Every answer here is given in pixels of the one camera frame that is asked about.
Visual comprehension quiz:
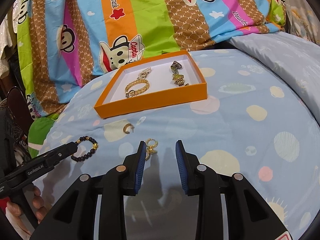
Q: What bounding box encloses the orange jewelry box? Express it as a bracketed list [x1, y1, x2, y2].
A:
[94, 50, 208, 119]

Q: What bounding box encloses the grey floral cloth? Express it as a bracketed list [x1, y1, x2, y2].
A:
[282, 0, 320, 44]

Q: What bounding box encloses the black bead bracelet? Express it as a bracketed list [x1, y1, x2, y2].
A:
[71, 136, 99, 162]

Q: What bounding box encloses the gold chain bracelet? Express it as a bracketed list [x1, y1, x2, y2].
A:
[124, 78, 151, 97]

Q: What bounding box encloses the gold wrist watch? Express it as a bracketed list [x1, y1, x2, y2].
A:
[171, 72, 187, 87]

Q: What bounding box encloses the striped printed blanket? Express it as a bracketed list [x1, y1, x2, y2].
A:
[15, 0, 287, 118]

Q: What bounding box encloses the person's left hand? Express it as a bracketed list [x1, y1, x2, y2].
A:
[6, 185, 48, 230]

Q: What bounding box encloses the pearl bracelet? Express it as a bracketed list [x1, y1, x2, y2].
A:
[136, 66, 153, 81]

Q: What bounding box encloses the silver wrist watch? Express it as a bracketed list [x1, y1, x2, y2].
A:
[170, 60, 184, 72]

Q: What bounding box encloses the gold charm earring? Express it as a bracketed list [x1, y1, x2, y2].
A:
[144, 138, 159, 161]

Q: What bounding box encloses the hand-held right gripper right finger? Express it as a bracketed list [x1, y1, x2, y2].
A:
[175, 140, 291, 240]

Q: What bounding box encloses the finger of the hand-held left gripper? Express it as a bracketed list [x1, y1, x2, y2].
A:
[0, 142, 78, 184]

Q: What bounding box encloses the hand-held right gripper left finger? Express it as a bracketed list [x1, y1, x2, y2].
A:
[31, 141, 147, 240]

